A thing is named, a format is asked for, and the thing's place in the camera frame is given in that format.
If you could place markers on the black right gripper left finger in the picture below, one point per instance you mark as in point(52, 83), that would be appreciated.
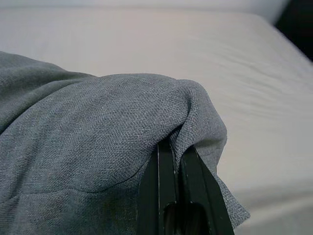
point(151, 195)

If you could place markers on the dark bedside furniture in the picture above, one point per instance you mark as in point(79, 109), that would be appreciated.
point(298, 22)

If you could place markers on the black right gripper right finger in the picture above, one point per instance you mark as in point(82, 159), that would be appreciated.
point(203, 200)

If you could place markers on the white sheeted bed mattress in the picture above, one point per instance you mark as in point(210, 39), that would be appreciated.
point(220, 61)

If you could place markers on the grey woven fabric pillow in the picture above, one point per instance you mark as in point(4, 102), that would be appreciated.
point(93, 127)

